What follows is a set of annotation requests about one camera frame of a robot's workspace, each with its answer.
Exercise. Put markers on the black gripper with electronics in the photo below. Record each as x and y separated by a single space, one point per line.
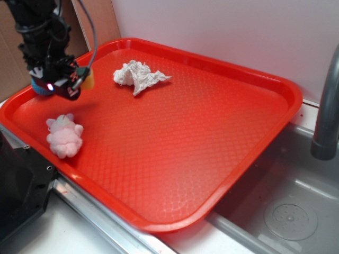
61 76

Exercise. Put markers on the green and yellow sponge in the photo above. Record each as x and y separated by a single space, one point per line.
87 78

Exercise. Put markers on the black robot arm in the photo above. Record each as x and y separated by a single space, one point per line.
46 36

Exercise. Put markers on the blue ball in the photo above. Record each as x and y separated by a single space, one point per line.
39 90

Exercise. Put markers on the brown cardboard panel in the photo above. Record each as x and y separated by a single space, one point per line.
101 21

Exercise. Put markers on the pink plush bunny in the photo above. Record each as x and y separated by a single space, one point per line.
65 136

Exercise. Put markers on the crumpled white paper towel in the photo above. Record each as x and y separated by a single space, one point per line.
138 75

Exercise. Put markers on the red plastic tray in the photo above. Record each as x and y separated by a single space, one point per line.
163 159

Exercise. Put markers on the stainless steel sink basin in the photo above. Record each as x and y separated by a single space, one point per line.
286 202

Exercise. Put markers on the grey metal faucet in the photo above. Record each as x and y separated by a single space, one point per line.
325 139

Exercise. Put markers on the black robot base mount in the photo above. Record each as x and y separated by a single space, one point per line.
26 181

